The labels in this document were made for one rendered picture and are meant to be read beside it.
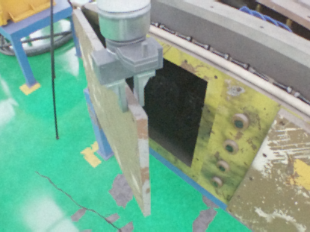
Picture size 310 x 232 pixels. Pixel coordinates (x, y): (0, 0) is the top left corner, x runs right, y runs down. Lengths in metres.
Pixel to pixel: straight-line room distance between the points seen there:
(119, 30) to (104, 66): 0.08
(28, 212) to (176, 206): 1.03
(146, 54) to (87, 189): 1.54
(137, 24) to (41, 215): 1.62
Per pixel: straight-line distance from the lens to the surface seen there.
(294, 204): 0.81
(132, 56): 0.41
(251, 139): 0.74
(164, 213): 1.73
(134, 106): 0.56
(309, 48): 0.66
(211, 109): 0.76
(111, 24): 0.42
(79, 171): 1.95
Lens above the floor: 1.62
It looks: 47 degrees down
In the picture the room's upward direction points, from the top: straight up
